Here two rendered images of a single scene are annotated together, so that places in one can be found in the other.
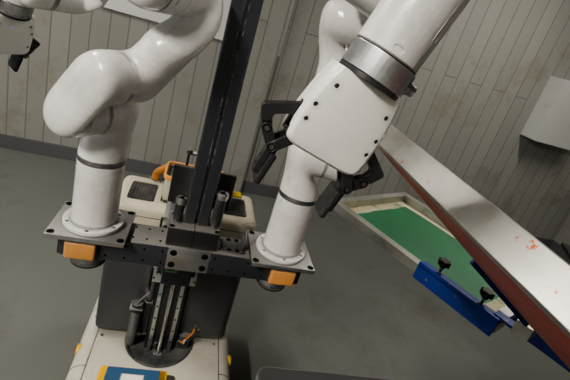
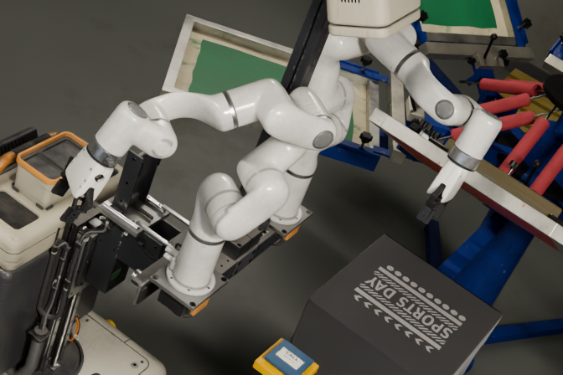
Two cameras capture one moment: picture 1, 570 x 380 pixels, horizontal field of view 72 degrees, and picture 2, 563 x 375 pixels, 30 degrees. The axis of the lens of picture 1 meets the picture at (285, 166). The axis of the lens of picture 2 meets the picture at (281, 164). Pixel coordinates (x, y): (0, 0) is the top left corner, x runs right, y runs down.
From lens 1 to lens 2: 233 cm
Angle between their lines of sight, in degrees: 50
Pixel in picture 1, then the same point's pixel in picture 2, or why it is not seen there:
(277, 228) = (292, 200)
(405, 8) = (485, 144)
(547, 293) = (533, 221)
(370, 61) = (472, 165)
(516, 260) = (520, 212)
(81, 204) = (205, 273)
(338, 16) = (347, 51)
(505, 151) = not seen: outside the picture
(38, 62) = not seen: outside the picture
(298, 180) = (313, 162)
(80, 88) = (269, 208)
